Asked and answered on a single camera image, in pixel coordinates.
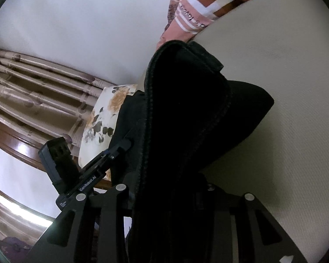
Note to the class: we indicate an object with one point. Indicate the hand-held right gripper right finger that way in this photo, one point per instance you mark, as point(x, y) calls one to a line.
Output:
point(222, 219)

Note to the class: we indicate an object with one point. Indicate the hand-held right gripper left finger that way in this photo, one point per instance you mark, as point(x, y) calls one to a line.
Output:
point(109, 213)

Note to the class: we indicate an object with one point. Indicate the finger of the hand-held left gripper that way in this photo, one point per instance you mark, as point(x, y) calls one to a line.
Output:
point(112, 154)

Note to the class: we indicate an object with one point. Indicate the black pants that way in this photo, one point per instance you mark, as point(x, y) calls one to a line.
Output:
point(181, 115)

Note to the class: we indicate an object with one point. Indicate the floral pillow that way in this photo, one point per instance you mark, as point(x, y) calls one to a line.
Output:
point(104, 115)

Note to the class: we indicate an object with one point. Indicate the brown wooden headboard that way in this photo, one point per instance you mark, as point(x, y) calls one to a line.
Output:
point(16, 145)

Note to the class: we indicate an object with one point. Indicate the beige striped curtain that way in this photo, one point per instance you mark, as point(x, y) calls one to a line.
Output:
point(30, 87)

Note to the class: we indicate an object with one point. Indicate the purple cloth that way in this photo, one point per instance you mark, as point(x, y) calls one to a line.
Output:
point(13, 248)

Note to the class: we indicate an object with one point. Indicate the beige bed sheet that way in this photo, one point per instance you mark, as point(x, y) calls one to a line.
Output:
point(290, 142)

